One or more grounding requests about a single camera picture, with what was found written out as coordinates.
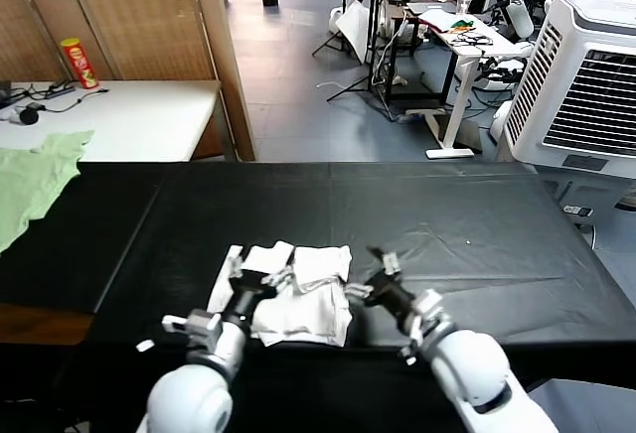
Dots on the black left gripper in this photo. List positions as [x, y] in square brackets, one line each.
[246, 296]

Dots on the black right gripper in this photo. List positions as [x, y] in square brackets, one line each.
[390, 296]

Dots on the white t-shirt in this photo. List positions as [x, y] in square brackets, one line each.
[308, 314]

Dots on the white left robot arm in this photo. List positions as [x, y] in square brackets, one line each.
[189, 403]

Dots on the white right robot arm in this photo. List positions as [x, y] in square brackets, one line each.
[472, 363]

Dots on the black tablecloth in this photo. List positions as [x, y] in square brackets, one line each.
[497, 229]

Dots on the white side table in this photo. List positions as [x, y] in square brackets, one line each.
[149, 120]

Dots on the white floor power strip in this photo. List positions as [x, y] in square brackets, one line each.
[579, 211]

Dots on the black monitor stand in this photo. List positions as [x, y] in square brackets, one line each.
[371, 55]

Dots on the light green garment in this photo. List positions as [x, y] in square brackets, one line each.
[30, 180]

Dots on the white leaning board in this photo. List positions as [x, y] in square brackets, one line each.
[355, 26]

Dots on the orange cloth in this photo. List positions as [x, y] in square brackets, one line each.
[459, 28]

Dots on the white standing desk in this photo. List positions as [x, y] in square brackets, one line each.
[497, 42]

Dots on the black power strip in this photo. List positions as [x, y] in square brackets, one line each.
[62, 89]

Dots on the teal cloth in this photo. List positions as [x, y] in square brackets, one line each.
[439, 18]

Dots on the dark brown desk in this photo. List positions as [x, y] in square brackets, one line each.
[397, 11]

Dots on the red chips can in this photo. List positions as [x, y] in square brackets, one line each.
[80, 63]

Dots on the laptop computer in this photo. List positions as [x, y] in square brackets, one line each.
[432, 6]

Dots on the black and white handheld device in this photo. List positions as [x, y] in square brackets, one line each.
[27, 115]

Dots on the white air cooler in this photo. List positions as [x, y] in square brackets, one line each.
[586, 95]

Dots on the wooden slatted partition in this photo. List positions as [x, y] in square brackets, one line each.
[139, 16]

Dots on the clear plastic cup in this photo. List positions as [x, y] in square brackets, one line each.
[464, 6]

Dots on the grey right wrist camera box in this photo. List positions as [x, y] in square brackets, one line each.
[429, 304]

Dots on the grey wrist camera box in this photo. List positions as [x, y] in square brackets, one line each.
[199, 324]
[429, 304]

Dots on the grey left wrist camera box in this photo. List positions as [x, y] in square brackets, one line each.
[199, 324]

